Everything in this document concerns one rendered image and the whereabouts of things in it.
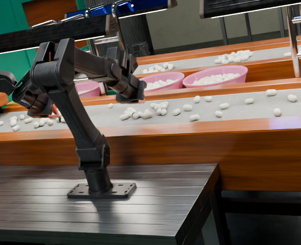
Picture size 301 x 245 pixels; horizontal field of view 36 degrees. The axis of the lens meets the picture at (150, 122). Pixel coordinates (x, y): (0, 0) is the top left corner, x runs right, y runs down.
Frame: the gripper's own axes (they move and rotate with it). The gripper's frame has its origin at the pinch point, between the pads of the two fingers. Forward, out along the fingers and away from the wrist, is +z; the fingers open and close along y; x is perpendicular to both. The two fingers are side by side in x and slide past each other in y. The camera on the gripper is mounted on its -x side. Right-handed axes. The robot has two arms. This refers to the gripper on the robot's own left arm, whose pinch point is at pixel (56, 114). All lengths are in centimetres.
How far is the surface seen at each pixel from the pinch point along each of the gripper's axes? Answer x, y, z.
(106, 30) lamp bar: -30.7, -16.9, -1.6
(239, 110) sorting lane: -4, -62, 16
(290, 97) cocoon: -9, -78, 18
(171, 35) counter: -309, 215, 453
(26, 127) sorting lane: -0.2, 25.9, 12.2
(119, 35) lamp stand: -52, 5, 36
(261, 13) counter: -324, 72, 453
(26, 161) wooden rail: 17.1, 10.4, 1.0
